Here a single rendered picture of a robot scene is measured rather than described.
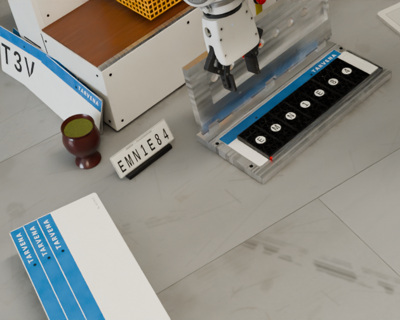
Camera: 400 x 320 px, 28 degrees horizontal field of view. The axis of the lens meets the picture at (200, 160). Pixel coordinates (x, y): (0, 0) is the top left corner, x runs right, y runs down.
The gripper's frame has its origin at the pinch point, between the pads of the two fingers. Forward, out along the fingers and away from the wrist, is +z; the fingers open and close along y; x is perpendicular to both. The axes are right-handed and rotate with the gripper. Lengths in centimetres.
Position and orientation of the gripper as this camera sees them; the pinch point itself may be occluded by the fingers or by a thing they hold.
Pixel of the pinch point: (240, 74)
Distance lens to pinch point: 159.2
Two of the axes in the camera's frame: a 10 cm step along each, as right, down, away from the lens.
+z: 2.6, 7.6, 5.9
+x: -6.5, -3.2, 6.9
